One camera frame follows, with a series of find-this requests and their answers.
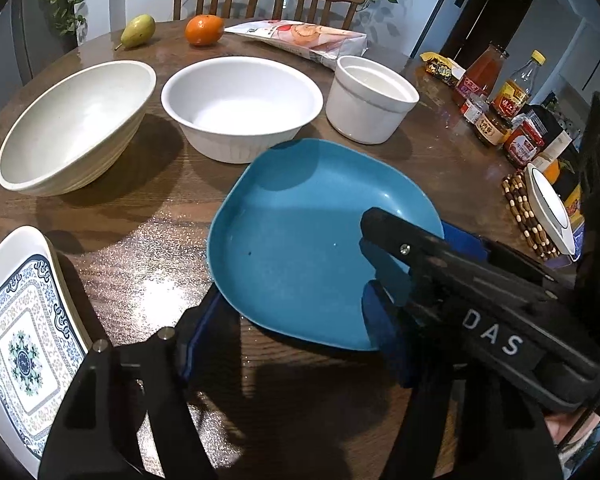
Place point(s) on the red sauce bottle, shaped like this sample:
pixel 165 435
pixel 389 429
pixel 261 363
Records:
pixel 480 72

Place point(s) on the orange drink bottle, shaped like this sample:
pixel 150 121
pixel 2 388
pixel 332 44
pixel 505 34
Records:
pixel 570 200

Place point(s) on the blue patterned square plate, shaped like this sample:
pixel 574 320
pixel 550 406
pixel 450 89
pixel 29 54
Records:
pixel 25 350

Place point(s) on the yellow cap vinegar bottle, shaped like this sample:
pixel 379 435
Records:
pixel 517 90

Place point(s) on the red sauce jar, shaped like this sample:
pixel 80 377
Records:
pixel 522 147

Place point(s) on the yellow snack packet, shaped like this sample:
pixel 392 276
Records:
pixel 442 67

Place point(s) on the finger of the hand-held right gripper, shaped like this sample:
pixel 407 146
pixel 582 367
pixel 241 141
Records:
pixel 395 237
pixel 465 242

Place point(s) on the small deep white bowl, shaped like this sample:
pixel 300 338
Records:
pixel 360 110

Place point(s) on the large cream ribbed bowl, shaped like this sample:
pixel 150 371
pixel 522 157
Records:
pixel 70 120

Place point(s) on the small white label jar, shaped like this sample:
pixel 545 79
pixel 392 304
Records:
pixel 475 110

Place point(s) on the brown sauce jar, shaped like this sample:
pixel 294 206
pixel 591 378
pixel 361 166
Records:
pixel 490 130

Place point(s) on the orange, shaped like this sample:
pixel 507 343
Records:
pixel 204 30

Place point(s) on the green pear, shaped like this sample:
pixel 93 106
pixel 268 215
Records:
pixel 137 30

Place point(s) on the dark seasoning box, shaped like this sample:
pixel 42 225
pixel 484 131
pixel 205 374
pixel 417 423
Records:
pixel 550 130

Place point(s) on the white dish dark rim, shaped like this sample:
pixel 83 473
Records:
pixel 550 210

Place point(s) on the dark door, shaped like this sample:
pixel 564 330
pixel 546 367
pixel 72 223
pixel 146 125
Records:
pixel 490 20

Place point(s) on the white wide bowl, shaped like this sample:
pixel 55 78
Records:
pixel 240 100

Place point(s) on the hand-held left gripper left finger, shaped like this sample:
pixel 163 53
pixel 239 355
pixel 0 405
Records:
pixel 207 335

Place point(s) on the pink white snack packet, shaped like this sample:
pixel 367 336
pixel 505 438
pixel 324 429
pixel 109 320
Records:
pixel 305 37

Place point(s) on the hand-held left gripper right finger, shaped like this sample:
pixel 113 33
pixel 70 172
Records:
pixel 380 325

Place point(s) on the wooden beaded trivet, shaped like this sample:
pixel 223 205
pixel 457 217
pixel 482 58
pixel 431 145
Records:
pixel 522 215

